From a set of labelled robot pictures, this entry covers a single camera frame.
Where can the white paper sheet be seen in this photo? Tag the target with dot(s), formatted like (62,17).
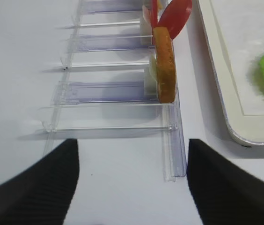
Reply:
(241,23)

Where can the left clear acrylic rack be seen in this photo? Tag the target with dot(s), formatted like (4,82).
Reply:
(109,85)

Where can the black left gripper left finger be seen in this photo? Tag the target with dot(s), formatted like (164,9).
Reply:
(42,194)

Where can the cream metal tray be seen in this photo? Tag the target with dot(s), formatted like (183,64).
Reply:
(245,129)

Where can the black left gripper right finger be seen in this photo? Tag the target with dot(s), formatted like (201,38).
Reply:
(224,194)

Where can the brown bun in left rack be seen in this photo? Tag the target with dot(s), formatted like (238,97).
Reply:
(165,65)

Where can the thin red tomato slice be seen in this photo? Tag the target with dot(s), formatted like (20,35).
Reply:
(175,16)

